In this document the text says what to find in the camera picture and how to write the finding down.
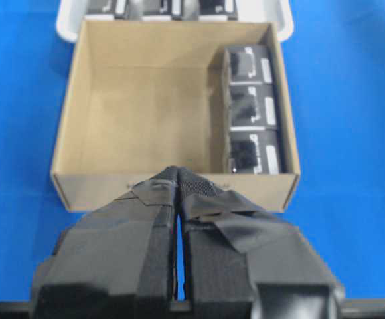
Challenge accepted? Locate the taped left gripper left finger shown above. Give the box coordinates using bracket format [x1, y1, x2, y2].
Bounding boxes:
[29, 167, 178, 318]

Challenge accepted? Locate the white plastic tray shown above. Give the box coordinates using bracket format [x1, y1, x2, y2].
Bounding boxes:
[56, 1, 294, 43]

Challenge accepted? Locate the brown cardboard box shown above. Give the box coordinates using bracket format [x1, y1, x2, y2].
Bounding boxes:
[50, 21, 301, 213]

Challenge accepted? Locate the black Dynamixel box in tray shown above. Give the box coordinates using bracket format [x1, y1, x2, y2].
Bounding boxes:
[86, 0, 127, 17]

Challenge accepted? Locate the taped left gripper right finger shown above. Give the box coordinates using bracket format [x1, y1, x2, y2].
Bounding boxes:
[178, 168, 345, 318]

